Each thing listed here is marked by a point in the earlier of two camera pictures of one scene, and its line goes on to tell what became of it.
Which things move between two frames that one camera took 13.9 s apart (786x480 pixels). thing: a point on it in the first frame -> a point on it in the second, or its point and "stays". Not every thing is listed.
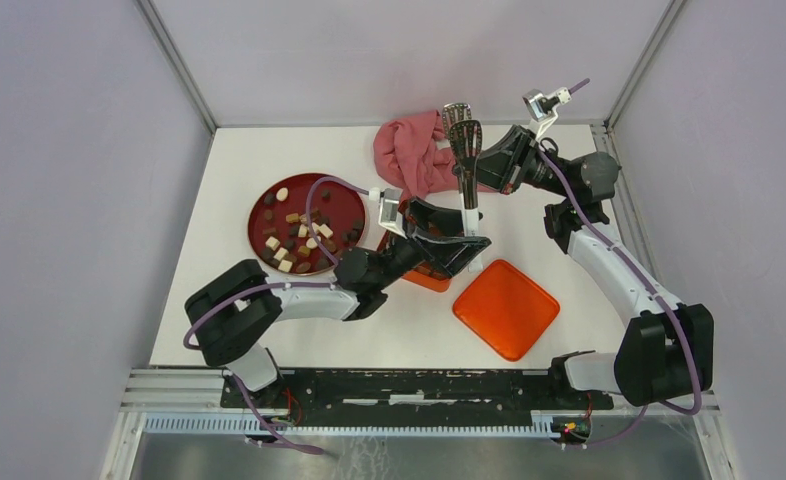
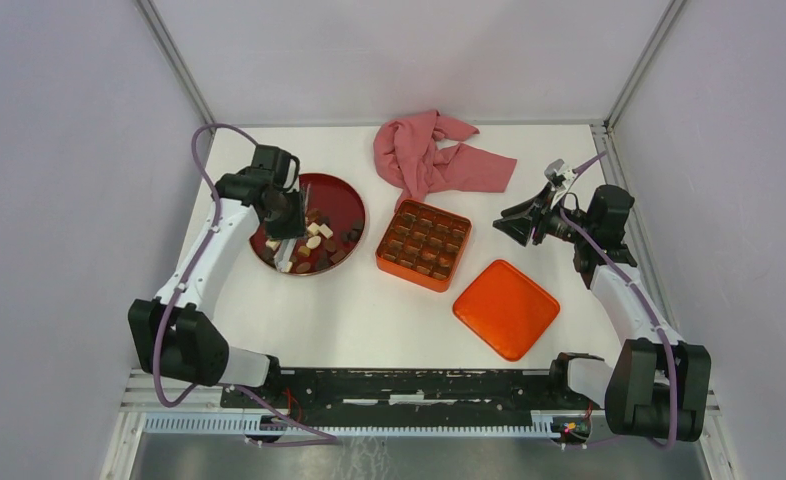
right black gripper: [504, 172] -> [519, 228]
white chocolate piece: [325, 230] stays
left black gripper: [452, 255] -> [295, 229]
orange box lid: [507, 309] stays
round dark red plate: [280, 230] stays
